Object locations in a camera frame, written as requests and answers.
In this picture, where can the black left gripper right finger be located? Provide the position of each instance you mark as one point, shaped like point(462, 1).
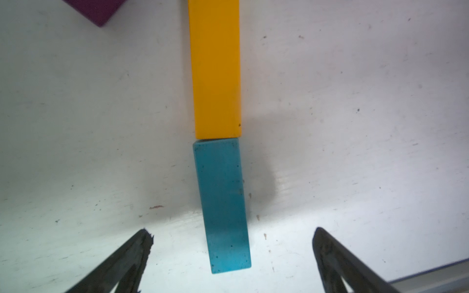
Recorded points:
point(337, 266)

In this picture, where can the purple triangle block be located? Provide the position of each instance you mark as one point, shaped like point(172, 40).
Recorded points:
point(99, 12)

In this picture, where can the aluminium mounting rail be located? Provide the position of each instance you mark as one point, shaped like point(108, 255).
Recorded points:
point(450, 278)

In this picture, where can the teal rectangular block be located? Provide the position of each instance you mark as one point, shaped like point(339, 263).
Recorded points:
point(221, 187)

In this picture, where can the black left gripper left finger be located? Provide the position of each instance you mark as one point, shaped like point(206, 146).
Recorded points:
point(122, 271)

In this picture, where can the yellow rectangular block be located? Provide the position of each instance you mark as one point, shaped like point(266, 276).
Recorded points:
point(216, 68)

